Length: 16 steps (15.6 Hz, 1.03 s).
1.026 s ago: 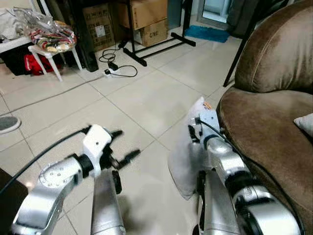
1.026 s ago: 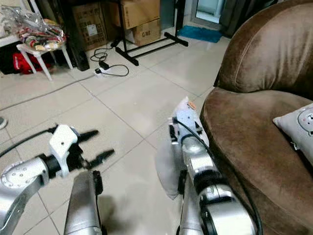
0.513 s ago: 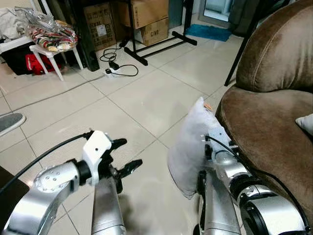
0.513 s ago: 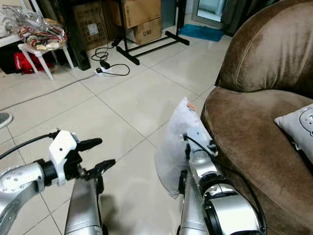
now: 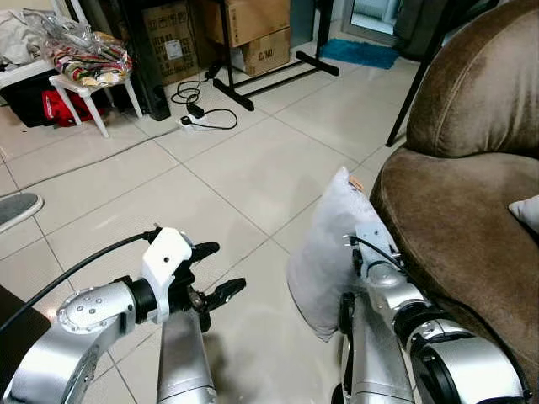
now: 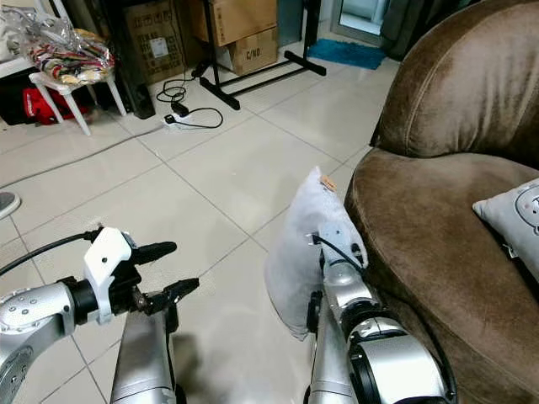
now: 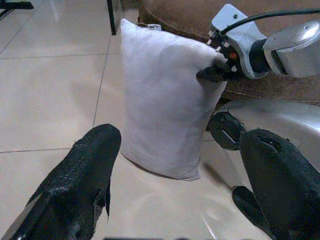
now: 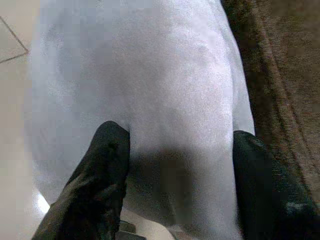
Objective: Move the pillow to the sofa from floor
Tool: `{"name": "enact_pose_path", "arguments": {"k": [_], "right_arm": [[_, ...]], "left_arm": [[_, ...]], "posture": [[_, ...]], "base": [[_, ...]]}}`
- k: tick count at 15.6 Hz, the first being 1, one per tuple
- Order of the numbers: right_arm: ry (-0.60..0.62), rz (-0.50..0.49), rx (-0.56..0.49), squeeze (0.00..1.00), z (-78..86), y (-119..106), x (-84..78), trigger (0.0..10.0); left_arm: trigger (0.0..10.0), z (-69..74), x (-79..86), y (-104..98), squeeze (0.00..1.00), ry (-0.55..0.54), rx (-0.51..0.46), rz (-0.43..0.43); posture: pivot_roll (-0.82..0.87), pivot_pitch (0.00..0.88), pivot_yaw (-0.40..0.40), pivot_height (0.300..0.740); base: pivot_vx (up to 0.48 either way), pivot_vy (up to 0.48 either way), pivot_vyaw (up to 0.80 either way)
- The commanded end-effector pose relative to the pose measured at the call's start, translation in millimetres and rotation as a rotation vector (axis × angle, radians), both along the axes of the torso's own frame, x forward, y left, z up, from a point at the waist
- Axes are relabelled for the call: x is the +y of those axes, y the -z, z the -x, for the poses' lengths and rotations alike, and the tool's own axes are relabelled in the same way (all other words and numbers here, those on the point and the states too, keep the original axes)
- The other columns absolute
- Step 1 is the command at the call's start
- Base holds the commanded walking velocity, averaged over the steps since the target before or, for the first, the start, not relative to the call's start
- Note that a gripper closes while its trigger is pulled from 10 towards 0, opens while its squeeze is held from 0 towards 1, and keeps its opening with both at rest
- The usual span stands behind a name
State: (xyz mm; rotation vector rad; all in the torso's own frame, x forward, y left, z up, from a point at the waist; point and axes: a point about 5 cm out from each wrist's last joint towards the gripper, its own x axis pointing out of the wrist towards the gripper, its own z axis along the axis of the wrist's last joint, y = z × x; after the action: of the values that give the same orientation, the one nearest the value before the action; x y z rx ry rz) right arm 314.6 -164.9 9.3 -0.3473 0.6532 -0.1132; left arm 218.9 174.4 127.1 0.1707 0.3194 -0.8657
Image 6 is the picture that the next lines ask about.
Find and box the black slanted stand leg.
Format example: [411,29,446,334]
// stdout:
[368,114,389,149]

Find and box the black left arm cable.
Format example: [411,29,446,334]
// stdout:
[0,228,104,276]

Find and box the blue floor mat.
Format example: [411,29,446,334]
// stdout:
[307,37,387,72]

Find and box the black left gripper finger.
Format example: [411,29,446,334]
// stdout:
[147,277,201,315]
[134,241,179,264]

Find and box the grey shoe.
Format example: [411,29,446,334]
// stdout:
[0,191,23,221]

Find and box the tall printed cardboard box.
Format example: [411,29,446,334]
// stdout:
[123,0,184,87]

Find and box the black case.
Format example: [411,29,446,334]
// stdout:
[0,74,45,128]

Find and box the grey printed cushion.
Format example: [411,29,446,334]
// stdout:
[471,178,539,284]

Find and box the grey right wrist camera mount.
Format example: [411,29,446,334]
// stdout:
[315,219,365,270]

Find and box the silver left robot leg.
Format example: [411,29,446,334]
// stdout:
[109,310,179,404]

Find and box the dark grey hanging bag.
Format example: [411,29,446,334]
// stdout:
[379,0,477,61]

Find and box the small lettered cardboard box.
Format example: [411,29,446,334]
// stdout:
[218,26,280,77]

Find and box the silver right robot leg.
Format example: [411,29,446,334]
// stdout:
[304,290,361,404]

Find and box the silver robot leg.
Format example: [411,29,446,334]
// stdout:
[109,310,179,404]
[304,290,361,404]

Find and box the clear plastic bag of goods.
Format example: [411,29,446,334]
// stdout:
[7,7,118,86]

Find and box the white power strip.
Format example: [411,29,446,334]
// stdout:
[163,113,195,130]

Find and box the black metal floor stand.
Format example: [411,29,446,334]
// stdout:
[192,0,328,112]

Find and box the plain white pillow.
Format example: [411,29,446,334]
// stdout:
[263,166,369,343]

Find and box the brown velvet sofa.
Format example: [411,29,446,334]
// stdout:
[344,0,539,404]

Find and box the red bag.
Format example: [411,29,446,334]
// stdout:
[33,88,87,127]

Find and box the black power cable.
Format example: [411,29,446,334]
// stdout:
[157,57,226,132]

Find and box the white plastic stool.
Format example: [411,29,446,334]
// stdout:
[29,71,125,138]

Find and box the large plain cardboard box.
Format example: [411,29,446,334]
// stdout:
[205,0,280,49]

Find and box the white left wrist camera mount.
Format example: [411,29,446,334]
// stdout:
[83,226,136,326]

